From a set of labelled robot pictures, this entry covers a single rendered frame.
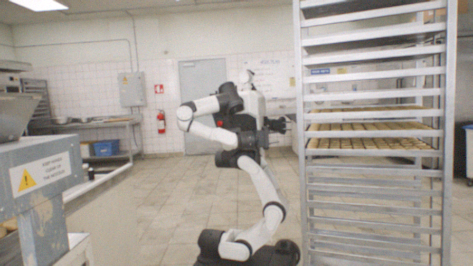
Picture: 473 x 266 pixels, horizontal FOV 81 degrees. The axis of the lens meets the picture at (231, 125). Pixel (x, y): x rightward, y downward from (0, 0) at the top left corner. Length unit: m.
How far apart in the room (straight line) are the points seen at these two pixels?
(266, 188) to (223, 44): 4.57
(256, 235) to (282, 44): 4.71
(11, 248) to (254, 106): 1.18
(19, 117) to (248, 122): 1.06
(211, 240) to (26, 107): 1.39
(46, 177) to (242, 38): 5.37
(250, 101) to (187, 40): 4.61
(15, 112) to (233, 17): 5.39
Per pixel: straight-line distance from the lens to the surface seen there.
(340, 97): 1.42
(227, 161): 1.74
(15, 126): 1.02
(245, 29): 6.03
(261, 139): 1.41
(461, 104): 4.42
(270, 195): 1.74
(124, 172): 1.70
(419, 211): 1.58
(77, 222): 1.37
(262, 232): 1.83
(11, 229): 1.14
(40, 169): 0.91
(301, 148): 1.43
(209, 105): 1.42
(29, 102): 1.02
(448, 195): 1.54
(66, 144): 0.98
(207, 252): 2.04
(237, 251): 1.92
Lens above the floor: 1.28
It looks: 6 degrees down
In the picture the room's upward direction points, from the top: 4 degrees counter-clockwise
